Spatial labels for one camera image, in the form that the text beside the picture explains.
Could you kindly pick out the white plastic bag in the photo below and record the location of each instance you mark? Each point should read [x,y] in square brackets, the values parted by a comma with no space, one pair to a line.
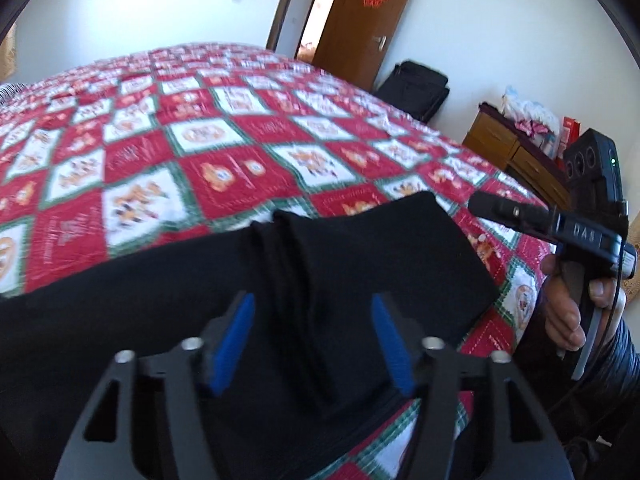
[530,107]

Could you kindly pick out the person's right forearm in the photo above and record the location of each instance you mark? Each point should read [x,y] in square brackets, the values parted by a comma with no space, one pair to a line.
[615,385]

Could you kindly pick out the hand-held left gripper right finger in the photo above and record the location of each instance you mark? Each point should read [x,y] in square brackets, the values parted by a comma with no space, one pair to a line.
[392,345]

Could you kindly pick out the wooden cabinet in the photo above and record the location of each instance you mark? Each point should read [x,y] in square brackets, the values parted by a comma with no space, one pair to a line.
[505,145]

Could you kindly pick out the red box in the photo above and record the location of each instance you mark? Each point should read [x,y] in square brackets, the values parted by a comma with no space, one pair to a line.
[570,135]

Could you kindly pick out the red checkered printed blanket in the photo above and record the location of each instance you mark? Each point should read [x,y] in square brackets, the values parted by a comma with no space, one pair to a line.
[225,165]

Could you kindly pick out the black suitcase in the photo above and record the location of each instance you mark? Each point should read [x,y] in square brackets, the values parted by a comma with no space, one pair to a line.
[412,90]

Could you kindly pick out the black pants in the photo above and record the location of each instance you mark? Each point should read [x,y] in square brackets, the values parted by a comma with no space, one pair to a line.
[325,265]

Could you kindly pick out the striped pillow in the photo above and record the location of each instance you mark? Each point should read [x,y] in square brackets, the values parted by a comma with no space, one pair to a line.
[7,94]

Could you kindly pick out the narrow yellow curtain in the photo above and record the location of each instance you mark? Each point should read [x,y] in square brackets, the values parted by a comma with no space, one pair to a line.
[6,60]

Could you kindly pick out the brown door frame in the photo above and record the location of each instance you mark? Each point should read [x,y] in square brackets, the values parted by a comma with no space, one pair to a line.
[280,10]

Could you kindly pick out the person's right hand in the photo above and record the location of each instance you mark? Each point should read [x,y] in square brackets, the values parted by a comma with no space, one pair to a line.
[562,310]

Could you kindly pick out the yellow patterned cloth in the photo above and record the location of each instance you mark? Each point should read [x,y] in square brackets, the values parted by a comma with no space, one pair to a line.
[634,260]

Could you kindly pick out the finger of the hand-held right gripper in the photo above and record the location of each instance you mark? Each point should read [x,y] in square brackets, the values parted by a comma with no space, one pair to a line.
[510,212]

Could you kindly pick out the brown wooden door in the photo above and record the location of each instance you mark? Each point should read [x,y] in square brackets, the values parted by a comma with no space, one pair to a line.
[360,30]

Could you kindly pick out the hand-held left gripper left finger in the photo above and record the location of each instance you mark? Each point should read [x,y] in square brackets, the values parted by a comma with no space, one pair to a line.
[232,340]

